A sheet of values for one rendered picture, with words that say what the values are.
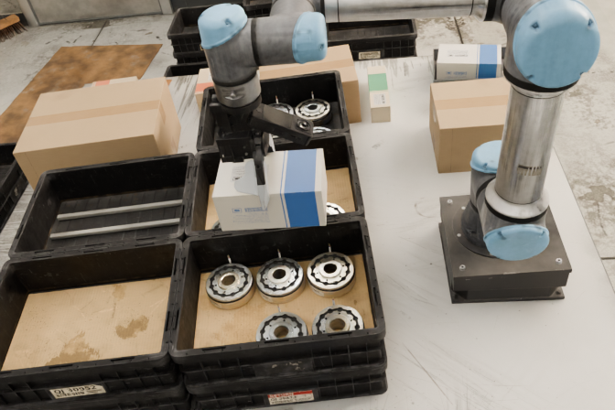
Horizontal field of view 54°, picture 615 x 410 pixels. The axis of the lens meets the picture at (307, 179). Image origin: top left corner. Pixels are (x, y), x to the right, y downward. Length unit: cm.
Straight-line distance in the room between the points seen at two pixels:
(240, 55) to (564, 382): 91
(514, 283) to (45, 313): 104
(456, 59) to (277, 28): 119
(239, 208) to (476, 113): 82
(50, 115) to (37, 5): 295
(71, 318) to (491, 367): 90
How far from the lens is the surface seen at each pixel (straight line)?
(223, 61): 96
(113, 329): 138
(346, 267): 131
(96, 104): 194
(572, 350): 142
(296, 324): 123
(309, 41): 93
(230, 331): 129
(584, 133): 312
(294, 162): 114
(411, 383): 134
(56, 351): 140
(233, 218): 114
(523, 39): 93
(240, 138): 104
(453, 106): 173
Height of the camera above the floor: 187
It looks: 41 degrees down
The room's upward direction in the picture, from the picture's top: 9 degrees counter-clockwise
